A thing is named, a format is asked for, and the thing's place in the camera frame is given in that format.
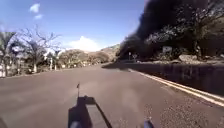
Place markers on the distant hill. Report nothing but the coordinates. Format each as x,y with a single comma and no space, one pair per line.
111,50

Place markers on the sign on pole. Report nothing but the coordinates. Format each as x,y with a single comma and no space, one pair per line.
130,55

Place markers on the dark asphalt road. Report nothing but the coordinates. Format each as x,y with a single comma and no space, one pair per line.
110,93

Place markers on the white sign board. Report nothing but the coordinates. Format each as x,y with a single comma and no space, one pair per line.
167,49

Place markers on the robot's own part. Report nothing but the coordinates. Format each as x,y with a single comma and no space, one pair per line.
75,125
148,124

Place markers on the trees on slope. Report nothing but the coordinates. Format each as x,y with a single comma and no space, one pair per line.
173,26

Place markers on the row of trees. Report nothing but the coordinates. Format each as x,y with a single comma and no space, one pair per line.
36,53

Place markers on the painted road edge line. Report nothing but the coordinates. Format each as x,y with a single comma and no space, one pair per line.
186,89

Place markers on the low stone wall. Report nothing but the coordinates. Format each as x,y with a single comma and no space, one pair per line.
186,75

